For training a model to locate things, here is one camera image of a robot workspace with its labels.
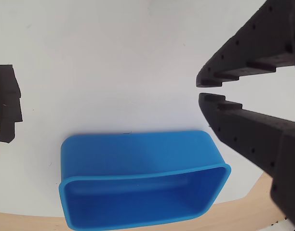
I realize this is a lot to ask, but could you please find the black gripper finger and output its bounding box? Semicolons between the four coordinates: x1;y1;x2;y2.
196;0;295;88
198;93;295;230

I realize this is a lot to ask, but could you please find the blue rectangular plastic bin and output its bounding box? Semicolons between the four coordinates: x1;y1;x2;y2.
58;130;232;231

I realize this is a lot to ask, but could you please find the white round sheet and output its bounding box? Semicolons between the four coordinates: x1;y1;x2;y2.
0;0;295;219

